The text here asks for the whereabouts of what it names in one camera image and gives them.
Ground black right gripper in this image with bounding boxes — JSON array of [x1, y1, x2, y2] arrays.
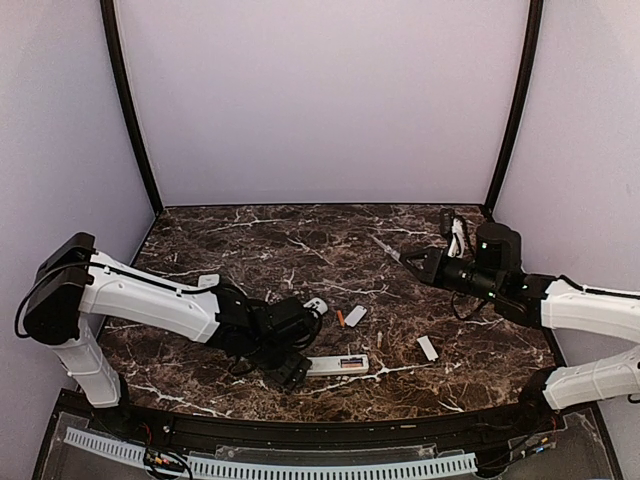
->
[[400, 245, 504, 303]]

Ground white remote with QR label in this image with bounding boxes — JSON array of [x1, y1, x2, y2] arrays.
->
[[307, 354, 369, 377]]

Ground white remote with battery compartment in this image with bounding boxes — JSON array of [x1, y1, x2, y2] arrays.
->
[[303, 297, 328, 316]]

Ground white battery cover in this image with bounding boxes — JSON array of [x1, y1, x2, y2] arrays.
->
[[344, 305, 367, 328], [417, 336, 439, 362]]

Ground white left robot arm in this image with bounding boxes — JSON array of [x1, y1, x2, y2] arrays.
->
[[14, 232, 328, 436]]

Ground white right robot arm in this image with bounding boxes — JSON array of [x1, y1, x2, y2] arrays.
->
[[399, 247, 639, 434]]

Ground batteries in QR remote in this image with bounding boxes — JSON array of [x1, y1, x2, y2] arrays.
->
[[340, 357, 364, 369]]

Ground white remote with green buttons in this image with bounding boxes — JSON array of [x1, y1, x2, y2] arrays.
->
[[198, 274, 220, 288]]

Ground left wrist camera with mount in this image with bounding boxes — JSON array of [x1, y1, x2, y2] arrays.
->
[[258, 297, 322, 351]]

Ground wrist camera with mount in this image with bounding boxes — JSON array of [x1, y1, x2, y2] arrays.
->
[[439, 208, 522, 272], [258, 297, 322, 351]]

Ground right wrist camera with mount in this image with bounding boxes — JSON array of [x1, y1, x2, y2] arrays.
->
[[439, 208, 522, 272]]

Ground black curved front rail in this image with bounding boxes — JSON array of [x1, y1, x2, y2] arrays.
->
[[54, 389, 596, 451]]

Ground white slotted cable duct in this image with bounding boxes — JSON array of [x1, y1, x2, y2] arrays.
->
[[64, 427, 477, 479]]

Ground black right rear frame post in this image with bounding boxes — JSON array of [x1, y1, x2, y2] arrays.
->
[[482, 0, 544, 219]]

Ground black frame post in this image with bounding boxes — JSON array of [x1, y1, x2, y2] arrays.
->
[[99, 0, 164, 216], [482, 0, 544, 219]]

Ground black left rear frame post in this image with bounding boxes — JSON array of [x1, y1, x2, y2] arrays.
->
[[99, 0, 164, 216]]

